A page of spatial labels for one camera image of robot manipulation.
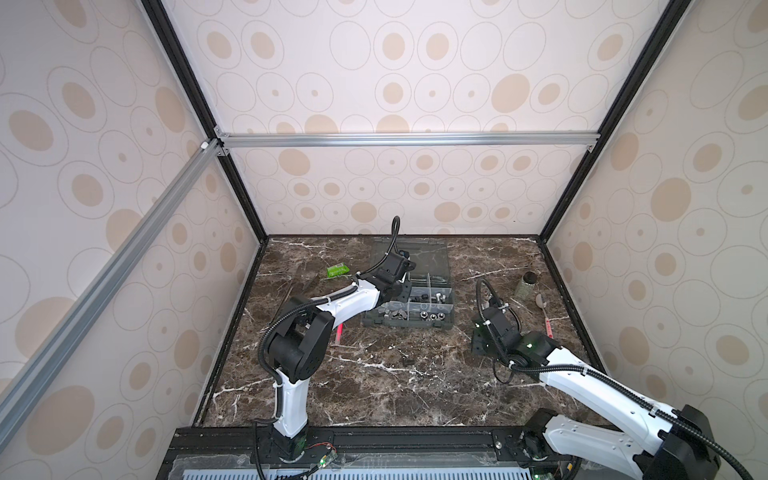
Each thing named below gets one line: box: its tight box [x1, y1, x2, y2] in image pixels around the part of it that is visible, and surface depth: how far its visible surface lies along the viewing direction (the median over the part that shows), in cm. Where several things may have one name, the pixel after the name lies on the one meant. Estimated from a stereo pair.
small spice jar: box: [516, 270, 538, 301], surface depth 102 cm
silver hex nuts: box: [420, 311, 446, 321], surface depth 99 cm
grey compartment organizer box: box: [362, 236, 454, 330], surface depth 100 cm
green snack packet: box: [326, 262, 351, 278], surface depth 111 cm
